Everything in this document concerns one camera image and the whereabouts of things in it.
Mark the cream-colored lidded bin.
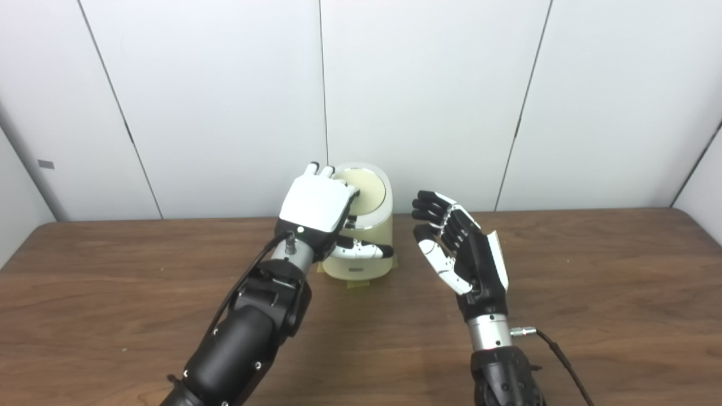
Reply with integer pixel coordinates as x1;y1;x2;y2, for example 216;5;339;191
316;162;394;281

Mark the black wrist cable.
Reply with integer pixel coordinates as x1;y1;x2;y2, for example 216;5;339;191
206;230;297;339
510;326;596;406

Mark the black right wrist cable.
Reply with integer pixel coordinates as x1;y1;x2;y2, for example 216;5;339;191
510;326;596;406

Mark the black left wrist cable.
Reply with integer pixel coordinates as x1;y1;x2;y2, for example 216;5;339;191
206;230;297;339

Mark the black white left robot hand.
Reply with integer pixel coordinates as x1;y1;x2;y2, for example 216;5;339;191
275;162;394;263

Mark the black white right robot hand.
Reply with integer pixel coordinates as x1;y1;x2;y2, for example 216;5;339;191
411;190;509;322

